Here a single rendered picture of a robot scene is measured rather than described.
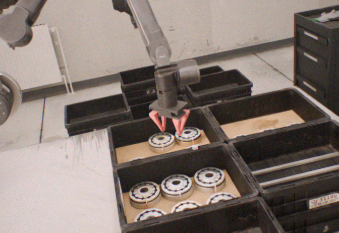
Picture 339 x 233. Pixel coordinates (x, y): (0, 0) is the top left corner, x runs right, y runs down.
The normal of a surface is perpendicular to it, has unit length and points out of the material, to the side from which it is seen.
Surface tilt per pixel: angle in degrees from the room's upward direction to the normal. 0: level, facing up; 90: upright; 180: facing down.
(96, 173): 0
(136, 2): 66
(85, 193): 0
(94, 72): 90
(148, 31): 54
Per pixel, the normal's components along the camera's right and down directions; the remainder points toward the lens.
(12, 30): 0.15, 0.00
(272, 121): -0.13, -0.89
